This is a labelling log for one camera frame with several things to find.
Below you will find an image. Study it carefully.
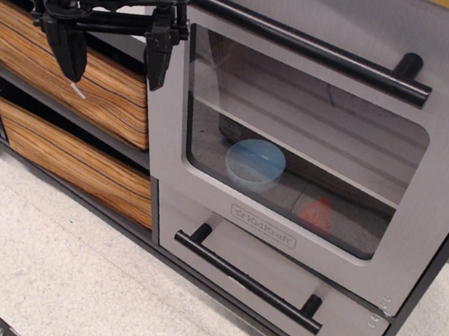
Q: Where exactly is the grey toy oven door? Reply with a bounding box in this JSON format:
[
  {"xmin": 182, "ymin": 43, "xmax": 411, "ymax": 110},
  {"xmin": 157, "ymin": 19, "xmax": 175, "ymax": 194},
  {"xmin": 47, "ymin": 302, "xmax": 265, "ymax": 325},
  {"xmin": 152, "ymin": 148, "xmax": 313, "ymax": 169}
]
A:
[{"xmin": 149, "ymin": 3, "xmax": 449, "ymax": 316}]

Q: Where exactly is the lower wood-pattern storage bin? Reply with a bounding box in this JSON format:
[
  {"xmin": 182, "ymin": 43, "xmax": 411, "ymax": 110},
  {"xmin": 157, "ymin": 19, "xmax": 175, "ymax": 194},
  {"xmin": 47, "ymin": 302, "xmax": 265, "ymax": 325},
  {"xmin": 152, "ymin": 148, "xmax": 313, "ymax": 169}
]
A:
[{"xmin": 0, "ymin": 87, "xmax": 153, "ymax": 230}]

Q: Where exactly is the black drawer handle bar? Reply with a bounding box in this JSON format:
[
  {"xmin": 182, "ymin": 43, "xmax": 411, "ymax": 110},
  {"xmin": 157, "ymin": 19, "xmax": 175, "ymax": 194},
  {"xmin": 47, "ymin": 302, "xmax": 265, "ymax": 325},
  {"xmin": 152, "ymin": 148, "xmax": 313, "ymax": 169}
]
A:
[{"xmin": 174, "ymin": 224, "xmax": 323, "ymax": 335}]

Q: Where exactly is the upper wood-pattern storage bin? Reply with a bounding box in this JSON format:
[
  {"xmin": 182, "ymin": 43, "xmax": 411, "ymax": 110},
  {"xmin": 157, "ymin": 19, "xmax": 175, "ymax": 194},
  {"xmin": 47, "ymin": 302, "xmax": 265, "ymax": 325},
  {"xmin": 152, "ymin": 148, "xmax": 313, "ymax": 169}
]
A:
[{"xmin": 0, "ymin": 0, "xmax": 149, "ymax": 151}]

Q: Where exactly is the wood-pattern storage bin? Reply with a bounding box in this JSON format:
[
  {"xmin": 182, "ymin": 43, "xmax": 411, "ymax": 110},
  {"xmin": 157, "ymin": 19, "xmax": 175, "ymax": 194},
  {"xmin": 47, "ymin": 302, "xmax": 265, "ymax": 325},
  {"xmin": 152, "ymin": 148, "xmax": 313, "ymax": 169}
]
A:
[
  {"xmin": 0, "ymin": 0, "xmax": 149, "ymax": 151},
  {"xmin": 0, "ymin": 87, "xmax": 153, "ymax": 230}
]

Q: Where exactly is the red toy strawberry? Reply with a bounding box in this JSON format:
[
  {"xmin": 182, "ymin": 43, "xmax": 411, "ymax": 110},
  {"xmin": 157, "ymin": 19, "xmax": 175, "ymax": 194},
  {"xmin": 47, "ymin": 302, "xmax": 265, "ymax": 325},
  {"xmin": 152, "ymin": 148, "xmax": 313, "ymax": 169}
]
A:
[{"xmin": 297, "ymin": 196, "xmax": 333, "ymax": 233}]

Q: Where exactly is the grey toy kitchen cabinet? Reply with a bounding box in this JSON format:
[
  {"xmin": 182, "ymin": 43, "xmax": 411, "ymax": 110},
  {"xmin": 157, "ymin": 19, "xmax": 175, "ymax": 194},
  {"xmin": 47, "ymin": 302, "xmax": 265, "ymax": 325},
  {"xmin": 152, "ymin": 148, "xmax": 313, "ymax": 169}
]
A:
[{"xmin": 0, "ymin": 0, "xmax": 449, "ymax": 336}]

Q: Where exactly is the black oven door handle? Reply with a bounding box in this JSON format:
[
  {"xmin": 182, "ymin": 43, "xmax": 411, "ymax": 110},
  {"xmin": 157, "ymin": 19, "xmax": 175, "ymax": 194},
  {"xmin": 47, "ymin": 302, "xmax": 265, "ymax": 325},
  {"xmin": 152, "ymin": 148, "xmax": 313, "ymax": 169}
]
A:
[{"xmin": 191, "ymin": 0, "xmax": 433, "ymax": 109}]

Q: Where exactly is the light blue bowl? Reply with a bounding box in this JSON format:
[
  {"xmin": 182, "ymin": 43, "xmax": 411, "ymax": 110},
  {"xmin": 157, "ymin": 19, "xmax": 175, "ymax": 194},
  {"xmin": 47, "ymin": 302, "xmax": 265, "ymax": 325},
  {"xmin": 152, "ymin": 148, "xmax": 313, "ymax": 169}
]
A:
[{"xmin": 225, "ymin": 139, "xmax": 286, "ymax": 193}]

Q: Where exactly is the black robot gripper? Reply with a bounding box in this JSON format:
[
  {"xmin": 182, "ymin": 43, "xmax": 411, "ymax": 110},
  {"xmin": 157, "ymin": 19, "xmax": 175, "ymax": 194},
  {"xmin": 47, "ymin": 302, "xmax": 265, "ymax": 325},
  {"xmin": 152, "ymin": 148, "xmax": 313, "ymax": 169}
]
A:
[{"xmin": 32, "ymin": 0, "xmax": 190, "ymax": 91}]

